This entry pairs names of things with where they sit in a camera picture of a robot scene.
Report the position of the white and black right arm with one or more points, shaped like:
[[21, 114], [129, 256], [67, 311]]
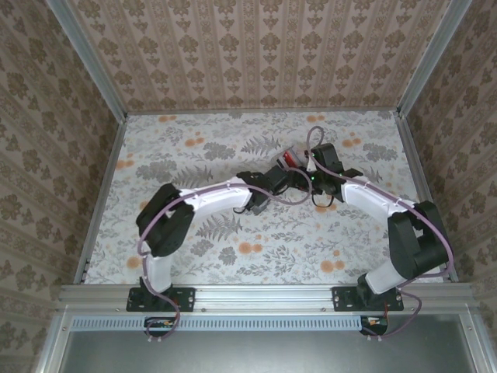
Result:
[[415, 248]]

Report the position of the red and white box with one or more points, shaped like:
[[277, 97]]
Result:
[[299, 149]]

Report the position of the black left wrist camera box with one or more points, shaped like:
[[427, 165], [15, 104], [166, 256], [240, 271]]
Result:
[[279, 179]]

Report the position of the aluminium frame post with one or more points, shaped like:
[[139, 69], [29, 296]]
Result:
[[97, 66], [430, 58]]

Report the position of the aluminium frame rail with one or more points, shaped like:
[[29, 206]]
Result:
[[413, 155], [112, 155], [272, 112]]

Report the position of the black connector box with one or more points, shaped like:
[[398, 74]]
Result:
[[374, 325], [159, 326]]

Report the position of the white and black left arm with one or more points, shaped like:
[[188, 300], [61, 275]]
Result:
[[217, 198]]

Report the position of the wide aluminium front rail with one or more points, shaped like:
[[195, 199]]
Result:
[[264, 297]]

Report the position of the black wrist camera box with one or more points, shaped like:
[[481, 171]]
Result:
[[327, 155], [279, 179]]

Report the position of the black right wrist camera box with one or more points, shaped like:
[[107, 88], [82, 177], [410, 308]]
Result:
[[327, 155]]

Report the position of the grey metal panel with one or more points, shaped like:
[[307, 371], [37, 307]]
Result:
[[264, 353]]

